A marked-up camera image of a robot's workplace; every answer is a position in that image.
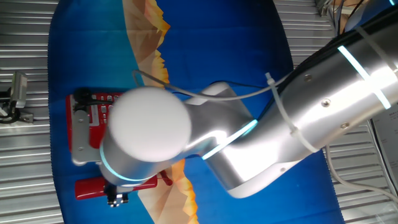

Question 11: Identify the red phone cord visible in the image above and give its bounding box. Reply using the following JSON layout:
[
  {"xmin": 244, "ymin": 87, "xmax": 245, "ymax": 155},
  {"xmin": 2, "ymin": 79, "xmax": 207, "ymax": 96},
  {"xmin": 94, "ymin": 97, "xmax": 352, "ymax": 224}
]
[{"xmin": 157, "ymin": 169, "xmax": 174, "ymax": 187}]

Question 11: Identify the red telephone base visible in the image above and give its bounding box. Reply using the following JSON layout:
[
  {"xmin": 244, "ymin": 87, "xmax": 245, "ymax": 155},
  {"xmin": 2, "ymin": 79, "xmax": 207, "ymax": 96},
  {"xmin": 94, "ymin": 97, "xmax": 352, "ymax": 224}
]
[{"xmin": 65, "ymin": 92, "xmax": 125, "ymax": 153}]

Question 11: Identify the thick grey robot cable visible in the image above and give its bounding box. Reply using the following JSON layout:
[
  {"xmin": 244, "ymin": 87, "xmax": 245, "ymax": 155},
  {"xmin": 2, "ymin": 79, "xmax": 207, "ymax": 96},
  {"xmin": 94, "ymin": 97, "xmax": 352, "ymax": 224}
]
[{"xmin": 325, "ymin": 144, "xmax": 398, "ymax": 205}]

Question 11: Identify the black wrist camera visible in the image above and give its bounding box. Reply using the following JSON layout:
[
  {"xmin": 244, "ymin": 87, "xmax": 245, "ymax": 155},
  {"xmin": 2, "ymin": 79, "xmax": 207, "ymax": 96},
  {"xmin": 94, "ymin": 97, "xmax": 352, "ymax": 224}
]
[{"xmin": 73, "ymin": 88, "xmax": 93, "ymax": 105}]

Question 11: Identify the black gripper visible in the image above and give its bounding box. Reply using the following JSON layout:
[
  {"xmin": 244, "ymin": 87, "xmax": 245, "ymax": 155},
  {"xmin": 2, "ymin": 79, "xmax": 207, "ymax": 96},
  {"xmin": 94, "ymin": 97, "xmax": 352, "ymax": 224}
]
[{"xmin": 104, "ymin": 183, "xmax": 130, "ymax": 208}]

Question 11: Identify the white printed sign board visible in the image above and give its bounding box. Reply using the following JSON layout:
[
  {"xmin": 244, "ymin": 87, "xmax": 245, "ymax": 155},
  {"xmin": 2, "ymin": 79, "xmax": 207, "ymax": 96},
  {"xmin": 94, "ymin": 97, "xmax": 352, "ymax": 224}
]
[{"xmin": 371, "ymin": 108, "xmax": 398, "ymax": 175}]

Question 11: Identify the black camera clamp mount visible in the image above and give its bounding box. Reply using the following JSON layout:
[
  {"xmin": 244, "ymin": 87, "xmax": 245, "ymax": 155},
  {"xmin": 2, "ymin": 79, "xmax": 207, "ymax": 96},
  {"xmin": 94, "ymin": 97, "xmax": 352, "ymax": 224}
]
[{"xmin": 0, "ymin": 88, "xmax": 34, "ymax": 124}]

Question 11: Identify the black cable bundle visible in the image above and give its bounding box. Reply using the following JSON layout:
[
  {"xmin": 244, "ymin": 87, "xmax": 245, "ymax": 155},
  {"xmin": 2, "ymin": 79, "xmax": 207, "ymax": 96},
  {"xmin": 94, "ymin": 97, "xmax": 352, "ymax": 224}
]
[{"xmin": 315, "ymin": 0, "xmax": 368, "ymax": 35}]

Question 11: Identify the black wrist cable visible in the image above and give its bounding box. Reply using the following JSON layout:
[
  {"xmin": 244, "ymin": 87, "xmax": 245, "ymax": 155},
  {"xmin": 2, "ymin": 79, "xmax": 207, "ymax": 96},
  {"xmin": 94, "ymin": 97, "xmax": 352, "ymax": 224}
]
[{"xmin": 90, "ymin": 80, "xmax": 268, "ymax": 105}]

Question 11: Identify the blue landscape print cloth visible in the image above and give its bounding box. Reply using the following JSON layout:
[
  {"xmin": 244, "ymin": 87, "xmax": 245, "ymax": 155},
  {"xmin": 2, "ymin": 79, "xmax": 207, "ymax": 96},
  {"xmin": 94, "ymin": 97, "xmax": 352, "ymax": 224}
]
[{"xmin": 47, "ymin": 0, "xmax": 346, "ymax": 224}]

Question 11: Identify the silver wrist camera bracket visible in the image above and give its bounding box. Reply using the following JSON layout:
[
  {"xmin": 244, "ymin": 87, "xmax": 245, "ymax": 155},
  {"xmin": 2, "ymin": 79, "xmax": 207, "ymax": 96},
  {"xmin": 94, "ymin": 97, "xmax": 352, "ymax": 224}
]
[{"xmin": 71, "ymin": 108, "xmax": 105, "ymax": 166}]

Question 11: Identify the red telephone handset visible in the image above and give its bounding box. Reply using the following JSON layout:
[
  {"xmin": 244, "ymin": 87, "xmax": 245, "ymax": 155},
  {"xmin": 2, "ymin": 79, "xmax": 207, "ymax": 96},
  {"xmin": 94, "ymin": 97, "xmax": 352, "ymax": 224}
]
[{"xmin": 74, "ymin": 174, "xmax": 159, "ymax": 200}]

